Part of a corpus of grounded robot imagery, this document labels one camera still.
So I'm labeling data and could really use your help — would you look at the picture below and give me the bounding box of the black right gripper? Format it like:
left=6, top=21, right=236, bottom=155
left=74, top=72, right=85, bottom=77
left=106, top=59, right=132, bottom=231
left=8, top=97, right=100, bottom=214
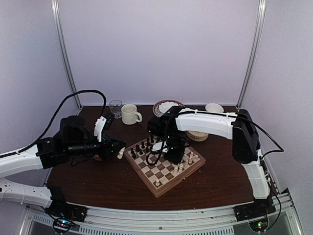
left=164, top=130, right=186, bottom=164

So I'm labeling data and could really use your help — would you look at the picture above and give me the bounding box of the white chess knight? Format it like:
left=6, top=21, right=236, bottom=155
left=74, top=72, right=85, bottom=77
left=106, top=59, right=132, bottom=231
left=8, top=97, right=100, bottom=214
left=188, top=152, right=194, bottom=164
left=117, top=147, right=125, bottom=160

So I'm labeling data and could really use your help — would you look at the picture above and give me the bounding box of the white chess piece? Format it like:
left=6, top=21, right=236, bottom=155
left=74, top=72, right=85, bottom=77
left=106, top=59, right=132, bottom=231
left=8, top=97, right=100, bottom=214
left=184, top=159, right=189, bottom=169

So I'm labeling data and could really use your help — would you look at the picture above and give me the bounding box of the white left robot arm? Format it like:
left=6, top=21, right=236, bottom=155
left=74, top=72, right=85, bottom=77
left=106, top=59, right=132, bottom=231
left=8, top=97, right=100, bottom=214
left=0, top=116, right=126, bottom=217

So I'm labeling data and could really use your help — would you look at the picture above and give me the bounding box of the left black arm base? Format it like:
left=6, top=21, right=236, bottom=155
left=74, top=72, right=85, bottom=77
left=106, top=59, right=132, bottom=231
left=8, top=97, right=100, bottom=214
left=45, top=203, right=88, bottom=222

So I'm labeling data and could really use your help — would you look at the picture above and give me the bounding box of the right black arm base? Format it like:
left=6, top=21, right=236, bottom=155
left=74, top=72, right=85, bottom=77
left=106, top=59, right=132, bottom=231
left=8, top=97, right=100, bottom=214
left=234, top=202, right=276, bottom=221

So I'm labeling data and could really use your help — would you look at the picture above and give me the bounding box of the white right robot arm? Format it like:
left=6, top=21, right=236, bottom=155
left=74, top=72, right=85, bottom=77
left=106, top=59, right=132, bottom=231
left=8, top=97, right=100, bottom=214
left=147, top=106, right=270, bottom=216

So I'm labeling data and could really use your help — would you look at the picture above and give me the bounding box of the wooden chess board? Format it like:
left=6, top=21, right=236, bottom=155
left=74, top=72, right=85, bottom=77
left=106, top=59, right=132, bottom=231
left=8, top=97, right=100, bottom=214
left=124, top=137, right=206, bottom=198

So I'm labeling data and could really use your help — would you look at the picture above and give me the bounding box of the yellow cat-ear bowl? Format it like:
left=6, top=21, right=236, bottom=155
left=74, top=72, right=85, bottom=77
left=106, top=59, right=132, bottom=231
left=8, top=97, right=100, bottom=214
left=186, top=131, right=209, bottom=142

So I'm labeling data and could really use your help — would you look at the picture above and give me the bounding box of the pink cat-ear bowl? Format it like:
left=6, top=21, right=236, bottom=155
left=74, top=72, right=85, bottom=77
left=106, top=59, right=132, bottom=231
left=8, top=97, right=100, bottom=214
left=93, top=156, right=102, bottom=161

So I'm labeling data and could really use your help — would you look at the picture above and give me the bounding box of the cream ribbed mug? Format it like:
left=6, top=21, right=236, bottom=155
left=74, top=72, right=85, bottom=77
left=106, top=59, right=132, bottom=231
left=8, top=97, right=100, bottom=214
left=121, top=104, right=142, bottom=125

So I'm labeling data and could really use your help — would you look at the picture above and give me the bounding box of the clear drinking glass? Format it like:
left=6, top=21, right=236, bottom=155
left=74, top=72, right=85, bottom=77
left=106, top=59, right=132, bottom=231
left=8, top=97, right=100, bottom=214
left=109, top=99, right=123, bottom=119

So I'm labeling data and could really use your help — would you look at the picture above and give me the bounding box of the white scalloped bowl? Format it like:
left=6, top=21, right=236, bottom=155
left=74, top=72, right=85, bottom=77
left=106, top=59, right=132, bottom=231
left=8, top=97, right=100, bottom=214
left=158, top=101, right=179, bottom=113

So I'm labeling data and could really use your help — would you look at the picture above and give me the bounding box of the patterned brown rim plate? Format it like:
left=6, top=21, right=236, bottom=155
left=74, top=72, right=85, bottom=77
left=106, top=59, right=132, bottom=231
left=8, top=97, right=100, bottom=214
left=153, top=100, right=184, bottom=118

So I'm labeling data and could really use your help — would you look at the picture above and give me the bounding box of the white floral small bowl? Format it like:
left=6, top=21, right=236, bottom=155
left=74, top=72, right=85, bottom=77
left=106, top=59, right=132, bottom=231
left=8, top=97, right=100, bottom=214
left=205, top=103, right=224, bottom=113

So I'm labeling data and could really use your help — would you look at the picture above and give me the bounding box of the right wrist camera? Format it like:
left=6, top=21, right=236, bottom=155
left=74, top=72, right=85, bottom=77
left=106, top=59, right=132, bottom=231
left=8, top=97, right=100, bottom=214
left=151, top=141, right=168, bottom=153

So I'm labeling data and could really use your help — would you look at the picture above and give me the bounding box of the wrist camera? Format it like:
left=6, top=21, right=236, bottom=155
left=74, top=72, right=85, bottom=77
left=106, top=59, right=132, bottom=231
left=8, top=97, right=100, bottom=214
left=93, top=113, right=114, bottom=142
left=151, top=141, right=168, bottom=153

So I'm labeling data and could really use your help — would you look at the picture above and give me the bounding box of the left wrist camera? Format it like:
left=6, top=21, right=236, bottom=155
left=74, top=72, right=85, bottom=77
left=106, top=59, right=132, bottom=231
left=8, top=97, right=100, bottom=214
left=93, top=113, right=114, bottom=142

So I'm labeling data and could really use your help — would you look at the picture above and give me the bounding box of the left black cable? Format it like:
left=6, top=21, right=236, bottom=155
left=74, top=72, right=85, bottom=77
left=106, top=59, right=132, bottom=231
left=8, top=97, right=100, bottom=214
left=14, top=90, right=108, bottom=155

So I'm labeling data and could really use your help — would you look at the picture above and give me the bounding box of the black cable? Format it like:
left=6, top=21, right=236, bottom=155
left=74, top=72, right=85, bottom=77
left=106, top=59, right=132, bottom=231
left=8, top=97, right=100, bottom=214
left=237, top=116, right=286, bottom=157
left=14, top=90, right=108, bottom=155

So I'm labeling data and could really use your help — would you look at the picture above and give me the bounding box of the right black cable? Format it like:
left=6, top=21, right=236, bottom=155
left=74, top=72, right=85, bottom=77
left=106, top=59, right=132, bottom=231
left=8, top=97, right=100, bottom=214
left=237, top=116, right=286, bottom=157

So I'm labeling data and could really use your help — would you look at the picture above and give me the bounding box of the front aluminium rail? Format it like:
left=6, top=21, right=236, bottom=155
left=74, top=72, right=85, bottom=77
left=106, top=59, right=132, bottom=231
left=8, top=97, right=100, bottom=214
left=17, top=193, right=304, bottom=235

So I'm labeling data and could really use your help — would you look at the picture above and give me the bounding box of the left aluminium frame post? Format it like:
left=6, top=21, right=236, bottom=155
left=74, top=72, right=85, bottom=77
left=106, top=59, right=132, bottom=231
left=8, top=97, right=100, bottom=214
left=50, top=0, right=82, bottom=110

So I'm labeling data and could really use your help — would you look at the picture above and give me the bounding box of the aluminium frame post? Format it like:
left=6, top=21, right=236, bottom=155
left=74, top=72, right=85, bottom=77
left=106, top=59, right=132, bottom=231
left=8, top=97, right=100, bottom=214
left=50, top=0, right=82, bottom=110
left=236, top=0, right=267, bottom=110

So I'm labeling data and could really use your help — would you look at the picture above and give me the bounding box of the right aluminium frame post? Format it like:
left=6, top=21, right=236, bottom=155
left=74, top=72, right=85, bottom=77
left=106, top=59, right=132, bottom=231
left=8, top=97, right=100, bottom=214
left=236, top=0, right=267, bottom=110

